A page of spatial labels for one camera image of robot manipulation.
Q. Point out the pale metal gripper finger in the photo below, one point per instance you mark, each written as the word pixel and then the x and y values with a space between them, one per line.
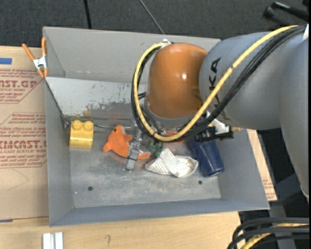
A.
pixel 130 165
pixel 134 154

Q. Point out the yellow toy brick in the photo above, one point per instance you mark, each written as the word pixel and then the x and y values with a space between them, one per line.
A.
pixel 81 137

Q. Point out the orange toy fish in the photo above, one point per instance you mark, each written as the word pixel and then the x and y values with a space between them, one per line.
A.
pixel 119 141

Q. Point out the grey metal bin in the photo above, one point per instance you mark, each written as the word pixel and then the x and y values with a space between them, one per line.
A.
pixel 134 191

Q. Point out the white striped cloth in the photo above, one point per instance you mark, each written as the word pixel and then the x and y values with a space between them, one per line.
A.
pixel 175 166

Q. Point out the brown cardboard board, red print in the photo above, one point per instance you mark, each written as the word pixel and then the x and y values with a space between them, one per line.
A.
pixel 20 185

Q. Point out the dark blue cup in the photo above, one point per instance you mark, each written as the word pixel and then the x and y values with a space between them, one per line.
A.
pixel 210 157

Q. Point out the black cylinder on white bracket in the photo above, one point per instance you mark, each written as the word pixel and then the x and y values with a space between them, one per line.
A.
pixel 206 136

